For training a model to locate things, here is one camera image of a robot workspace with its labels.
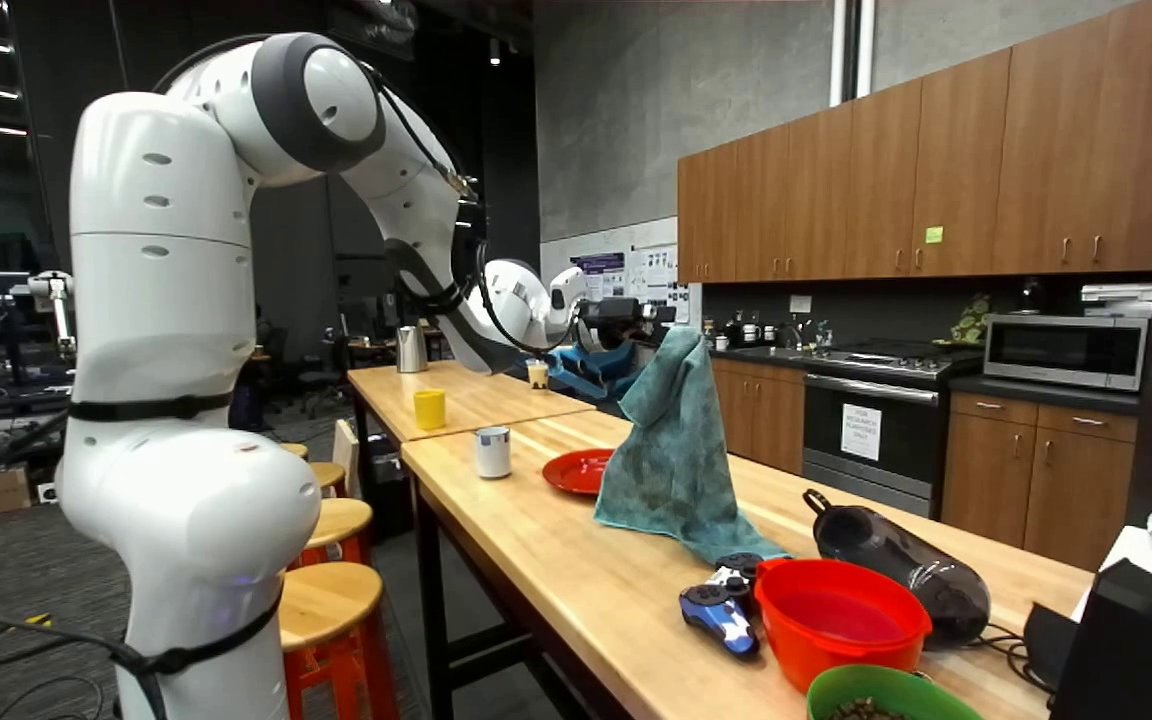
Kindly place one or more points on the green bowl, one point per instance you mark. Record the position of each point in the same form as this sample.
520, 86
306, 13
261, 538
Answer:
888, 699

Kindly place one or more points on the small white can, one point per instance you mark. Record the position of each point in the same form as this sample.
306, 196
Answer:
492, 455

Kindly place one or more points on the red plate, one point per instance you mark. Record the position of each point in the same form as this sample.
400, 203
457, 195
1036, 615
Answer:
573, 473

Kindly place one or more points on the orange stool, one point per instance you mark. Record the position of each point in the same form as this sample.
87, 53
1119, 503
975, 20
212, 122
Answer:
330, 625
343, 526

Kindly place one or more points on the brown base cabinet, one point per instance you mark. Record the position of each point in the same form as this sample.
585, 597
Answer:
756, 413
1040, 480

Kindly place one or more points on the blue and black device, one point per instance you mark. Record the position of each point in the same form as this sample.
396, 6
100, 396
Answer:
720, 620

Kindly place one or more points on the blue lounge chair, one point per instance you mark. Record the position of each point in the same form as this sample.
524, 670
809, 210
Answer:
588, 379

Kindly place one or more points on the red plastic bowl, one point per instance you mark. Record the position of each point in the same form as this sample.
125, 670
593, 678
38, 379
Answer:
841, 625

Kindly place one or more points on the silver microwave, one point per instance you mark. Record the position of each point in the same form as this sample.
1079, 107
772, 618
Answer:
1060, 353

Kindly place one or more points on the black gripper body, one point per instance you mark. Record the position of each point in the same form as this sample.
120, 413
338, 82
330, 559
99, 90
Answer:
609, 321

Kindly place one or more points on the green sticker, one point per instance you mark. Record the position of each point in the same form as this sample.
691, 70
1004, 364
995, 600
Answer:
934, 238

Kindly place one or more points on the white item on microwave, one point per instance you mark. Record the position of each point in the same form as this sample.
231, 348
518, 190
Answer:
1121, 303

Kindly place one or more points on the blue teal cloth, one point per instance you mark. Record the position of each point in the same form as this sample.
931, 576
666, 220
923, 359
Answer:
679, 455

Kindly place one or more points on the green potted plant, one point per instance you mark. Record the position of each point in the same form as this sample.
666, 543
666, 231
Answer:
975, 321

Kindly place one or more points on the yellow mug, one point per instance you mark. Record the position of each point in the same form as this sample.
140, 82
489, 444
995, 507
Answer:
428, 409

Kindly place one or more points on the black mesh bag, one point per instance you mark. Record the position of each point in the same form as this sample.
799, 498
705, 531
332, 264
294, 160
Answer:
908, 574

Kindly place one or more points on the grey cylinder canister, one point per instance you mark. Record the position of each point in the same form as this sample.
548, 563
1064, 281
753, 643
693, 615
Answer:
410, 348

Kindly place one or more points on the white poster board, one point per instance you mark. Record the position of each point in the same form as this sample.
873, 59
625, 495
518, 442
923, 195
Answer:
628, 273

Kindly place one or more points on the black oven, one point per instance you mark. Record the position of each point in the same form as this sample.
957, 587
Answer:
908, 442

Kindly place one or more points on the wooden table with black frame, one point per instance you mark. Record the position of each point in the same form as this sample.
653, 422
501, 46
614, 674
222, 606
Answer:
577, 587
471, 402

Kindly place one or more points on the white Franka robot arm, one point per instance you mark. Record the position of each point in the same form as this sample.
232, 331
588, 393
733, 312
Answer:
163, 264

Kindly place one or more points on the black speaker box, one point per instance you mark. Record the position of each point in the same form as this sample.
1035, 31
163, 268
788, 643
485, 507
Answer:
1136, 653

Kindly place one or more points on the white paper on oven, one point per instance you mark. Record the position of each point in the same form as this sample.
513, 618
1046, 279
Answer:
860, 433

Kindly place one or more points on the brown wooden wall cabinets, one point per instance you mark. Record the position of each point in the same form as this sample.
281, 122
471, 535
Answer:
937, 172

